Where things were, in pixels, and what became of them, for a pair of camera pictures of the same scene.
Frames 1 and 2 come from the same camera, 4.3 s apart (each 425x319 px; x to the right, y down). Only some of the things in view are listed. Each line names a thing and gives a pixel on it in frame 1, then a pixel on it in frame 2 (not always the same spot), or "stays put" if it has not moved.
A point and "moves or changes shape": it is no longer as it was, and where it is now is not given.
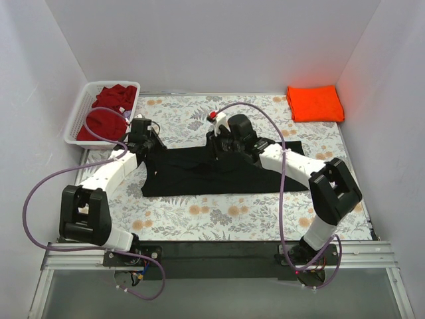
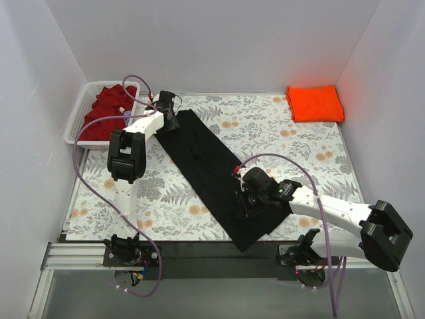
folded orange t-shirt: x=315 y=104 stays put
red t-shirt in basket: x=105 y=124 stays put
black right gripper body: x=216 y=141 -> x=248 y=206
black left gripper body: x=151 y=144 -> x=172 y=123
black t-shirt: x=191 y=170 moves or changes shape
